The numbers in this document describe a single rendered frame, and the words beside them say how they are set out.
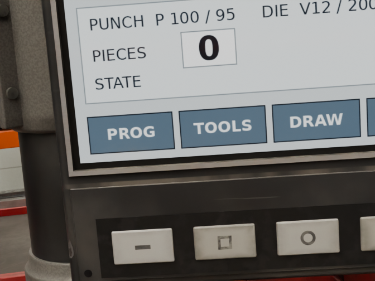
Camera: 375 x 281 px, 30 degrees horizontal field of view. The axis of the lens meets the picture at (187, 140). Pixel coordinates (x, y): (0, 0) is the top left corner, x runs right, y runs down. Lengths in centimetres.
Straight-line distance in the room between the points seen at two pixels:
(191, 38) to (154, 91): 4
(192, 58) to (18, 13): 18
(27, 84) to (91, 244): 16
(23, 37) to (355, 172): 27
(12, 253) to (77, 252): 97
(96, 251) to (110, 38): 13
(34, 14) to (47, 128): 9
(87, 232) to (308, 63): 17
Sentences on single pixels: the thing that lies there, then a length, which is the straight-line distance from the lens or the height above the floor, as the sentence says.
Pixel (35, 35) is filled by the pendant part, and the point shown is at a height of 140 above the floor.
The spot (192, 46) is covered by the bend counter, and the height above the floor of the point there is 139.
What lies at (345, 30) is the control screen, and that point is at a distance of 42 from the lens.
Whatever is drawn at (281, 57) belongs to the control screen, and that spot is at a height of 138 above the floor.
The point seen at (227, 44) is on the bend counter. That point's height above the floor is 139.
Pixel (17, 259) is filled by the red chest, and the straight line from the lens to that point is 137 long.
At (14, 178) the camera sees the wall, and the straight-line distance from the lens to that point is 526.
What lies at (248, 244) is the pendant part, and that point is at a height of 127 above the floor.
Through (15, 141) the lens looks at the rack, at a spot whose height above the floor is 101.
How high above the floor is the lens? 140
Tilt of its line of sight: 10 degrees down
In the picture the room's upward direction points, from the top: 4 degrees counter-clockwise
